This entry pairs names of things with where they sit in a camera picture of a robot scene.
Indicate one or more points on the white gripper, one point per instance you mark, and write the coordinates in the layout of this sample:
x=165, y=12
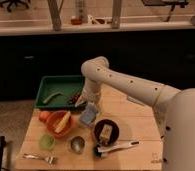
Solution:
x=91, y=93

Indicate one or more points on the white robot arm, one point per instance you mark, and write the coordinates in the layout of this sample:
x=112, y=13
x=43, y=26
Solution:
x=174, y=109

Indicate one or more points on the small metal cup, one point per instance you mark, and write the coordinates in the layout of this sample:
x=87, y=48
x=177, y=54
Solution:
x=77, y=144

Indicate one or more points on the small green cup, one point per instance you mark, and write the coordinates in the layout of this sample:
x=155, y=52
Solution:
x=47, y=142

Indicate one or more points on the dark grape bunch toy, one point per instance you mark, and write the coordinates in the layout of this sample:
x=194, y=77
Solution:
x=74, y=98

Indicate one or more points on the green plastic tray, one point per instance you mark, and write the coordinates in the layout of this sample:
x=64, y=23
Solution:
x=68, y=85

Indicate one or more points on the yellow banana toy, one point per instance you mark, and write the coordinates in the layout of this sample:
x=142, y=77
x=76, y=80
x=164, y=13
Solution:
x=61, y=125

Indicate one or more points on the dark brown bowl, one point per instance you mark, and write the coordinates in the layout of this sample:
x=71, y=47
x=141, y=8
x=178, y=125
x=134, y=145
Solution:
x=115, y=131

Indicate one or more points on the green cucumber toy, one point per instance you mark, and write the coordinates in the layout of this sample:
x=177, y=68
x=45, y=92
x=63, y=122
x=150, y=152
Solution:
x=50, y=97

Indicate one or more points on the orange plastic bowl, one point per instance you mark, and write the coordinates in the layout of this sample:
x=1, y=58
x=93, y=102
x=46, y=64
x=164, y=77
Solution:
x=53, y=121

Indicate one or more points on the orange fruit toy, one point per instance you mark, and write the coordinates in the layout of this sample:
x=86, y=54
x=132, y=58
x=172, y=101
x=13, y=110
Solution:
x=44, y=115

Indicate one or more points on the red and white object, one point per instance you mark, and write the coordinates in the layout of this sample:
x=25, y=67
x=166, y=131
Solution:
x=80, y=16

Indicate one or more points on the silver fork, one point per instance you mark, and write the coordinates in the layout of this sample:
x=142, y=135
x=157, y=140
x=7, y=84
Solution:
x=50, y=160

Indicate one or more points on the black pole left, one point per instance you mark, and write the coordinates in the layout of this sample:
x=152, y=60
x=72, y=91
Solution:
x=2, y=146

